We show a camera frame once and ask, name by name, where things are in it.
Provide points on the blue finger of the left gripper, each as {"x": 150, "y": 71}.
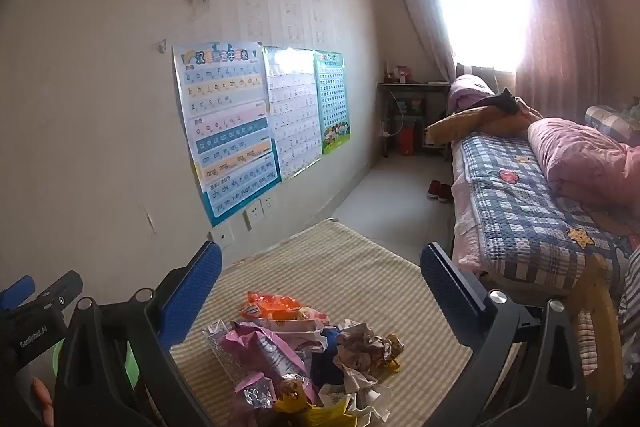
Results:
{"x": 13, "y": 296}

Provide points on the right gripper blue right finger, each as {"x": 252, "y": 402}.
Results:
{"x": 524, "y": 369}

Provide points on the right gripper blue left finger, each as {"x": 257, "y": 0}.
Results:
{"x": 163, "y": 322}

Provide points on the orange snack wrapper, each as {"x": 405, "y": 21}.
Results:
{"x": 270, "y": 307}

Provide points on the pink foil snack bag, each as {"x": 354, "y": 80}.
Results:
{"x": 260, "y": 361}

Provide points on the yellow snack bag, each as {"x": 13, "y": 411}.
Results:
{"x": 302, "y": 413}

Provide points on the brown paper wrapper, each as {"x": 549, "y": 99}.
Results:
{"x": 360, "y": 349}

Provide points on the dark blue snack wrapper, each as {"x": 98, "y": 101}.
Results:
{"x": 323, "y": 369}

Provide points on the green red trash bin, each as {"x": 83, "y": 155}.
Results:
{"x": 131, "y": 368}

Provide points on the person's left hand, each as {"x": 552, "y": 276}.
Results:
{"x": 43, "y": 401}

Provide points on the bed with plaid quilt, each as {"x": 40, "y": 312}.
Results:
{"x": 512, "y": 228}

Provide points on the beige checkered tablecloth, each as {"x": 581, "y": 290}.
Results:
{"x": 335, "y": 270}

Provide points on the red shoes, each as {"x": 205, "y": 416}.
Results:
{"x": 440, "y": 191}

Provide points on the pinyin chart poster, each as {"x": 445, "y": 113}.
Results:
{"x": 223, "y": 97}

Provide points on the pink folded duvet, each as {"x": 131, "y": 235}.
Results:
{"x": 583, "y": 164}

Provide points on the green chart poster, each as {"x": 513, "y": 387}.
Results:
{"x": 335, "y": 127}

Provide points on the white character chart poster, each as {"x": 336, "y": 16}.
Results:
{"x": 294, "y": 109}

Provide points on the brown pillow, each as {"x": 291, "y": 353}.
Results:
{"x": 490, "y": 120}

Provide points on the red bin under desk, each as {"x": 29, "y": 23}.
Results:
{"x": 406, "y": 141}

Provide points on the dark desk shelf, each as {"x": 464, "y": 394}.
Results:
{"x": 414, "y": 104}

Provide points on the pink window curtain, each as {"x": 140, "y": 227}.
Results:
{"x": 552, "y": 48}

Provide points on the white wall socket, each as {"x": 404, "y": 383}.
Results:
{"x": 253, "y": 214}

